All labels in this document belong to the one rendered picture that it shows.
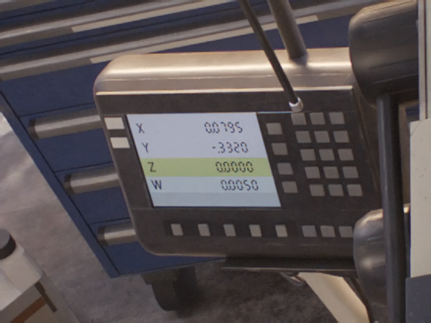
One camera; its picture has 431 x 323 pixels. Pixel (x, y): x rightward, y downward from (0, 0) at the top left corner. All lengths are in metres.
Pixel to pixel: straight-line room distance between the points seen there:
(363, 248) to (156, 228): 0.92
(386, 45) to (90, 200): 2.19
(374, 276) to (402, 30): 0.17
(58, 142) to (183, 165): 1.19
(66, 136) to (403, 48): 2.08
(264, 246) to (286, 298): 1.46
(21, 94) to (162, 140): 1.13
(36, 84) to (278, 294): 0.67
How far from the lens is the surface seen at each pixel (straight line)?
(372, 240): 1.46
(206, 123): 2.26
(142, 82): 2.29
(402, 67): 1.42
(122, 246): 3.67
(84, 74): 3.35
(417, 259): 1.21
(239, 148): 2.26
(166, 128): 2.29
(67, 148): 3.49
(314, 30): 3.22
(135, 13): 3.20
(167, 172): 2.32
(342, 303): 2.46
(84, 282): 4.00
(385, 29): 1.42
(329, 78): 2.18
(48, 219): 4.15
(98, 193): 3.57
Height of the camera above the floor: 2.77
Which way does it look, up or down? 43 degrees down
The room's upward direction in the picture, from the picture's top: 30 degrees counter-clockwise
